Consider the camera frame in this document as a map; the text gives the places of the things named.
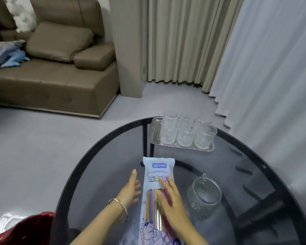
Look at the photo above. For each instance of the person's right forearm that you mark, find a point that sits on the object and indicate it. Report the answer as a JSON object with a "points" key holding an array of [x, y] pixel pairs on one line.
{"points": [[193, 237]]}

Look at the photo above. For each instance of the beige pleated curtain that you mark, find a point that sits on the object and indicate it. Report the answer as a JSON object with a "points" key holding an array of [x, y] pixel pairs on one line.
{"points": [[183, 38]]}

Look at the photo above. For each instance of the person's left hand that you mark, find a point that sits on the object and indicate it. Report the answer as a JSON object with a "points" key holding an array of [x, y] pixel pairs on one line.
{"points": [[127, 193]]}

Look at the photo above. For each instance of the red garment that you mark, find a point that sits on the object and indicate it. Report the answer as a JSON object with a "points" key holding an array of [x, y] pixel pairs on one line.
{"points": [[28, 232]]}

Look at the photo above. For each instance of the round dark glass table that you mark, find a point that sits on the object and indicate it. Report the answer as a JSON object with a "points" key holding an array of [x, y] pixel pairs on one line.
{"points": [[112, 163]]}

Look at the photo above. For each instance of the person's right hand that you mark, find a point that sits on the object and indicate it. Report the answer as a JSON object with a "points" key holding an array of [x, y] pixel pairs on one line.
{"points": [[176, 211]]}

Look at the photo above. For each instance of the blue plush blanket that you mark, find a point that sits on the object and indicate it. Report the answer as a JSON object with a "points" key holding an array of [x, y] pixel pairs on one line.
{"points": [[5, 54]]}

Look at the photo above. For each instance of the packet of colourful straws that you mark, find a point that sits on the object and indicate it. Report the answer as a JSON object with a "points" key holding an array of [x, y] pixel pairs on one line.
{"points": [[153, 176]]}

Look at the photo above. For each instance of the person's right thumb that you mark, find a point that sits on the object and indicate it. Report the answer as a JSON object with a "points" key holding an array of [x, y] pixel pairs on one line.
{"points": [[162, 205]]}

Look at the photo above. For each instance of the person's left forearm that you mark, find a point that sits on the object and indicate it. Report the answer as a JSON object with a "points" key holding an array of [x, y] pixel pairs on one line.
{"points": [[97, 227]]}

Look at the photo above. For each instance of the set of clear patterned glasses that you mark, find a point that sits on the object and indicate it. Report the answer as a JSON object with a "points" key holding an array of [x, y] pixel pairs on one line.
{"points": [[185, 135]]}

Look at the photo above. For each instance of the clear glass pitcher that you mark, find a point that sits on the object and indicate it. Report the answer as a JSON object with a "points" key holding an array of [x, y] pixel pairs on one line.
{"points": [[204, 199]]}

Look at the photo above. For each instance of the brown leather sofa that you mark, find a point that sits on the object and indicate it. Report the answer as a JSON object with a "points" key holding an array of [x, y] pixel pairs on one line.
{"points": [[53, 81]]}

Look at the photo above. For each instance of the silver metal tray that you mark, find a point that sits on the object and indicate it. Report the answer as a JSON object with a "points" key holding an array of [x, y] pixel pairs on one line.
{"points": [[153, 130]]}

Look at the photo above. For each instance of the white sheer curtain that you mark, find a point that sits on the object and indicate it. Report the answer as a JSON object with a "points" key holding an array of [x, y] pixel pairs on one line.
{"points": [[270, 73]]}

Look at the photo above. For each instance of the person's left thumb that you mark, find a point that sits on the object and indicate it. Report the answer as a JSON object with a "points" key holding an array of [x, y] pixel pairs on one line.
{"points": [[132, 178]]}

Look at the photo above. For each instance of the white grey fluffy pillow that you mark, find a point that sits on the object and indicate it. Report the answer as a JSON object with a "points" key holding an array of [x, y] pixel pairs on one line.
{"points": [[23, 17]]}

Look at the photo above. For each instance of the brown sofa cushion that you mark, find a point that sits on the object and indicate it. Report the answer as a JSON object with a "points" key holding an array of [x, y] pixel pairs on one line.
{"points": [[58, 40]]}

